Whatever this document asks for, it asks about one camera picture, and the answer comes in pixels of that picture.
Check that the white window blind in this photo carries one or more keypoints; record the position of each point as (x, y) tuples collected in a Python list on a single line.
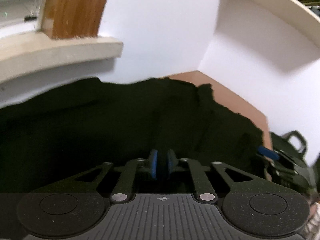
[(17, 2)]

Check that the black garment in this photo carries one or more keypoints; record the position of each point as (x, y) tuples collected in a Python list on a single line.
[(100, 130)]

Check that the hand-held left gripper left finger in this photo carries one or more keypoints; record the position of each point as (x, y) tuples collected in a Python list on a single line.
[(153, 165)]

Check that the floral cloth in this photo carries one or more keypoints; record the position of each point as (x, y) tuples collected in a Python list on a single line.
[(313, 222)]

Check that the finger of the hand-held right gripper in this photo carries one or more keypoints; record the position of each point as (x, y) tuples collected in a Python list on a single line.
[(275, 171), (268, 153)]

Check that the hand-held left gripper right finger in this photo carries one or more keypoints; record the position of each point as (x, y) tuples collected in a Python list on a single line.
[(171, 162)]

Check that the beige window sill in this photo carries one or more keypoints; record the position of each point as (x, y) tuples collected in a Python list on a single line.
[(62, 50)]

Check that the white wall shelf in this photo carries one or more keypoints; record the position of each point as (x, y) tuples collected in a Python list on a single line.
[(262, 17)]

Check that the wooden window frame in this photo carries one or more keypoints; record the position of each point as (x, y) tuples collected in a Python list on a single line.
[(77, 7)]

